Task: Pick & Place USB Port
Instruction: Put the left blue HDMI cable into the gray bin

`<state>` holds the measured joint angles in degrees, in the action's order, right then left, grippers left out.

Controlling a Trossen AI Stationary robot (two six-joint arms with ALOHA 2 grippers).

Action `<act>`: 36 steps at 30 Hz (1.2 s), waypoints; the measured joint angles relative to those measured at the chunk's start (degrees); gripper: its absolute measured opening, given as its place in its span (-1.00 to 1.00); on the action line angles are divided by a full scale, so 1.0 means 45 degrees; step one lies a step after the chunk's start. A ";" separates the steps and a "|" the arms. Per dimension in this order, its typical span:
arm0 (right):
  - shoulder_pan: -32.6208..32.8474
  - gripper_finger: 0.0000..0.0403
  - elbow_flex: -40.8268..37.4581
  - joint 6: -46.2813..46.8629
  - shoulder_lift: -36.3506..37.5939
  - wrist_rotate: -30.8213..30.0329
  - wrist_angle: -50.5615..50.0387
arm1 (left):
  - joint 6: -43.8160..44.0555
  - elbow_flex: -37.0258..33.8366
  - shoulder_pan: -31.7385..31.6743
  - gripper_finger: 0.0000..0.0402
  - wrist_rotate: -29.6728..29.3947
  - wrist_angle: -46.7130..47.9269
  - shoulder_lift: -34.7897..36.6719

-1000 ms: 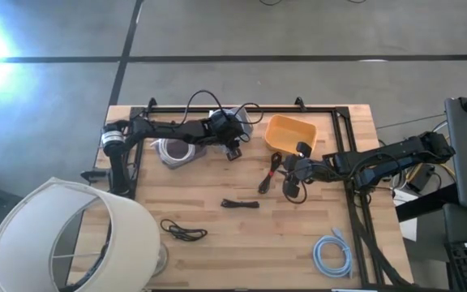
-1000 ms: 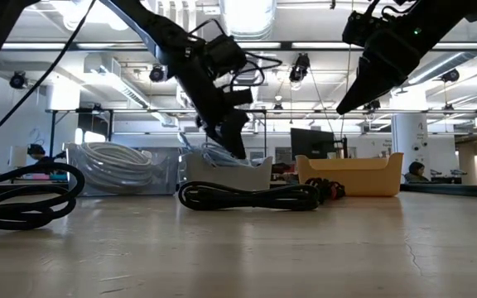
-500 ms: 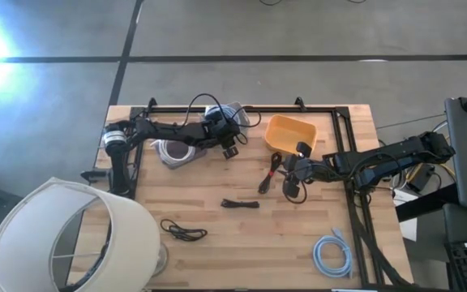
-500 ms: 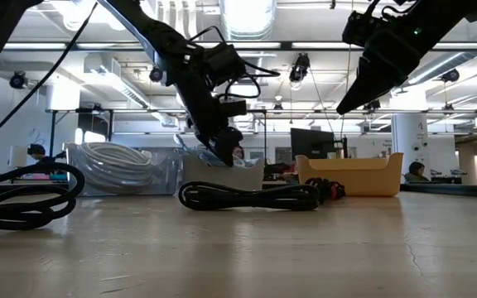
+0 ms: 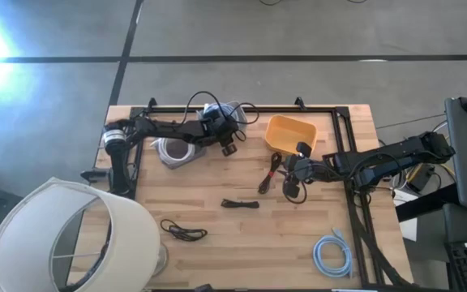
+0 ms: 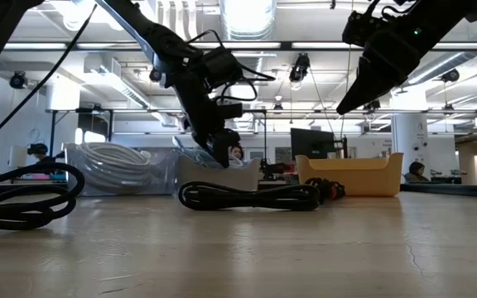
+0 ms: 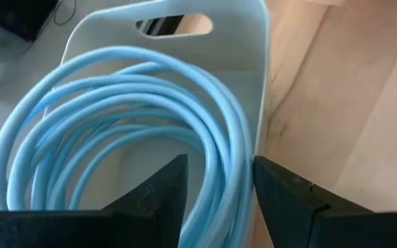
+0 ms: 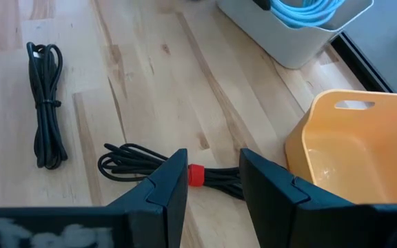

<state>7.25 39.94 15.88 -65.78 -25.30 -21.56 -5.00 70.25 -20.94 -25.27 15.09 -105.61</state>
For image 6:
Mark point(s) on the clear plastic bin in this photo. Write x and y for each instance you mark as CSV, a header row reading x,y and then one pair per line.
x,y
164,178

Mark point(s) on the black ceiling spotlight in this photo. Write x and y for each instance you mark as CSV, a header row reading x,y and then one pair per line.
x,y
300,66
155,75
450,75
17,80

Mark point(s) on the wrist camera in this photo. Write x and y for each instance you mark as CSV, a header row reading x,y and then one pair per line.
x,y
222,66
362,29

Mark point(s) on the grey plastic bin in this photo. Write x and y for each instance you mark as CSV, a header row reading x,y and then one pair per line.
x,y
222,178

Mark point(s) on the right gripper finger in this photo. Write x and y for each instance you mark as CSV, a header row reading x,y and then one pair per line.
x,y
356,83
369,89

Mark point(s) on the silver ceiling duct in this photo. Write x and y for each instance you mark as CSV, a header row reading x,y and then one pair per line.
x,y
247,20

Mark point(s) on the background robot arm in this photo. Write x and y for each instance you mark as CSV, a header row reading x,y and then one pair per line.
x,y
273,169

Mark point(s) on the black computer monitor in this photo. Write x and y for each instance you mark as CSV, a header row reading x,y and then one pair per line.
x,y
311,142

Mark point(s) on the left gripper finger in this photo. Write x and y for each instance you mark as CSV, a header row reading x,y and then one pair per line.
x,y
207,140
228,142

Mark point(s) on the white round column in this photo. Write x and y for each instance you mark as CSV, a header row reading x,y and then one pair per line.
x,y
408,140

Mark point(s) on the person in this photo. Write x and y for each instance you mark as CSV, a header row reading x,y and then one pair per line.
x,y
416,171
37,151
236,152

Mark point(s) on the black background frame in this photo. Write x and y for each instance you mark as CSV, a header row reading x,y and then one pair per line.
x,y
52,140

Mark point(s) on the yellow plastic bin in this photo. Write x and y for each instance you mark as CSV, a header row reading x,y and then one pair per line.
x,y
346,178

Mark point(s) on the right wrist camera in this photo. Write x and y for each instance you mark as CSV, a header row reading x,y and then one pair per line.
x,y
362,29

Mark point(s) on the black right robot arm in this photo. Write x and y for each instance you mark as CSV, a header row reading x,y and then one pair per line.
x,y
462,12

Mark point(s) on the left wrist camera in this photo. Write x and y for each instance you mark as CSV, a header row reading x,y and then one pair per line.
x,y
222,66

